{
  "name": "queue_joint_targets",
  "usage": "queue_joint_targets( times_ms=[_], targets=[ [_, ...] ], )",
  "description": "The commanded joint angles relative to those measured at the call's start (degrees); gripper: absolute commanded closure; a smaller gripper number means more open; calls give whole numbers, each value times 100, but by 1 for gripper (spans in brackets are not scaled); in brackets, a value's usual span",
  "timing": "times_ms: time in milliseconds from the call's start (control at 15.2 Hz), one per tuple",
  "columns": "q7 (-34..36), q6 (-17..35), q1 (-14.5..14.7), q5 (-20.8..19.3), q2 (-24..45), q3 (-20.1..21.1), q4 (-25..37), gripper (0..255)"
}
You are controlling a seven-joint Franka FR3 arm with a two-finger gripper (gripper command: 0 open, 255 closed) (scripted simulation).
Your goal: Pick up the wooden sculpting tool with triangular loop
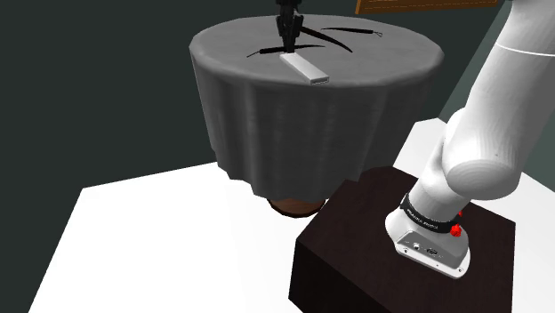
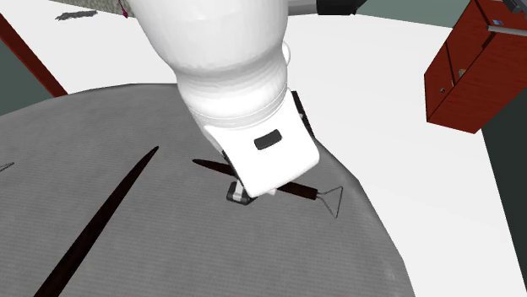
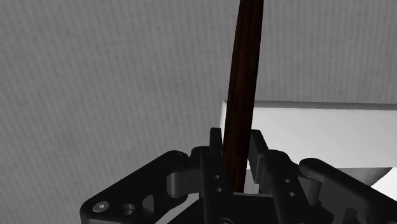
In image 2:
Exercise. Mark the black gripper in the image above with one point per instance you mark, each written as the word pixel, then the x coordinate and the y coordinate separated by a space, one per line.
pixel 304 115

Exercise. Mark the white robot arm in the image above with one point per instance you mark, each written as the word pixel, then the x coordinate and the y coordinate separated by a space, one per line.
pixel 230 61

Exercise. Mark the grey fabric-covered furniture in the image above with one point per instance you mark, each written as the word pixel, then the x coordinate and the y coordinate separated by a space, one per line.
pixel 197 251

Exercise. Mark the long dark wooden pointed stick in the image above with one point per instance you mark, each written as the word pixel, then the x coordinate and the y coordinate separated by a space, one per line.
pixel 103 222

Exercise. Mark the red wooden cabinet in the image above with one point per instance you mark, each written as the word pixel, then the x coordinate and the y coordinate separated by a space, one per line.
pixel 477 82

